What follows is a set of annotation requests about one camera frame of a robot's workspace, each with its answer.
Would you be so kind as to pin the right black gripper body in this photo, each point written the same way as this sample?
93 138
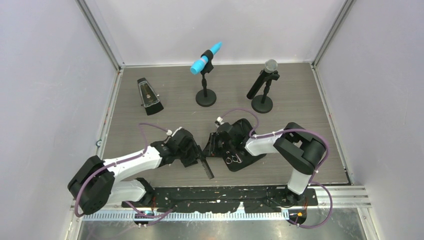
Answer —
218 146

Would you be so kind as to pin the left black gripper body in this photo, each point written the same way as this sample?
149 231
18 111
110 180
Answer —
189 154

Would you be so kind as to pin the black zip tool case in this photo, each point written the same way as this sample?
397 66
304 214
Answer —
239 134

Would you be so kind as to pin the silver scissors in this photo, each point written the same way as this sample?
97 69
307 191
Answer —
232 159

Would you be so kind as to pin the black comb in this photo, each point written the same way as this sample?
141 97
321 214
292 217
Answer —
207 168

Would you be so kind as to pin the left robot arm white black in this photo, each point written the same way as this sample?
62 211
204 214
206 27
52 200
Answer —
101 182

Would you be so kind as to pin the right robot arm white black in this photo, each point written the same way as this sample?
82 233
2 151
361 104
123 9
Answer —
302 149

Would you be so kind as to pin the left black microphone stand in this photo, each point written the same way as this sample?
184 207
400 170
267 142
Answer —
206 97

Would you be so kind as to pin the black microphone stand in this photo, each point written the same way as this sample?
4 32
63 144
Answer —
206 97
262 103

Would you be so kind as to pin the right black microphone stand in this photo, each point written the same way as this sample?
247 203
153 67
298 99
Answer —
262 103

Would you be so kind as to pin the black metronome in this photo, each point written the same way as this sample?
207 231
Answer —
150 99

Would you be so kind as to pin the blue microphone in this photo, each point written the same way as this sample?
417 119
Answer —
205 59

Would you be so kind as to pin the black silver microphone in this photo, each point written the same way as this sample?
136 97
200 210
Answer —
269 72

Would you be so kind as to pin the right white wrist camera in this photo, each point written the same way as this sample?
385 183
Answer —
218 121

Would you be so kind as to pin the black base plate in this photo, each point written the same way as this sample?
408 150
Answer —
225 199

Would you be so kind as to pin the aluminium rail front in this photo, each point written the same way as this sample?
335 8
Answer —
328 197

